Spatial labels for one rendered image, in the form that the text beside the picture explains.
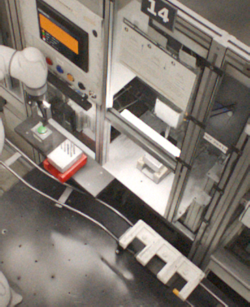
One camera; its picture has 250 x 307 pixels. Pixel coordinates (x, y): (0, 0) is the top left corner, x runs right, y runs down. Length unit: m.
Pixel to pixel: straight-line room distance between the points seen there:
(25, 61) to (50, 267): 0.99
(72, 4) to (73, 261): 1.23
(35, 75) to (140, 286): 1.08
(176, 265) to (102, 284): 0.37
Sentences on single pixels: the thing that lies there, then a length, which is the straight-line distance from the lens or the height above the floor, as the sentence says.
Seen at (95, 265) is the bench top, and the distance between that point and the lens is 2.53.
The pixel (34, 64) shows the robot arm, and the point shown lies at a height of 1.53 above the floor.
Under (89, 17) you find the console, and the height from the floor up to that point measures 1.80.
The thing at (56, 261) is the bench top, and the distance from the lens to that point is 2.54.
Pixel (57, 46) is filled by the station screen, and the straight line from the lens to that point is 2.03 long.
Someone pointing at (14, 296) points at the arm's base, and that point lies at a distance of 2.49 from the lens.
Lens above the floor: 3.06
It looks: 57 degrees down
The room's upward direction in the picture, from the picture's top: 6 degrees clockwise
